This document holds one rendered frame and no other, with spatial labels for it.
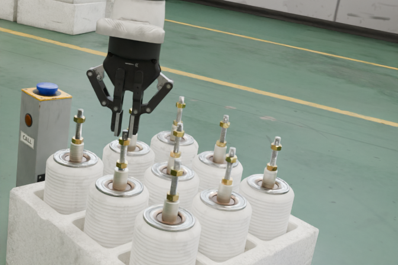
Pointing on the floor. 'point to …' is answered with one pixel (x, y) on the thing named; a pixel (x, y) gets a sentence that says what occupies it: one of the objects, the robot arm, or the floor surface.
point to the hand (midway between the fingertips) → (125, 124)
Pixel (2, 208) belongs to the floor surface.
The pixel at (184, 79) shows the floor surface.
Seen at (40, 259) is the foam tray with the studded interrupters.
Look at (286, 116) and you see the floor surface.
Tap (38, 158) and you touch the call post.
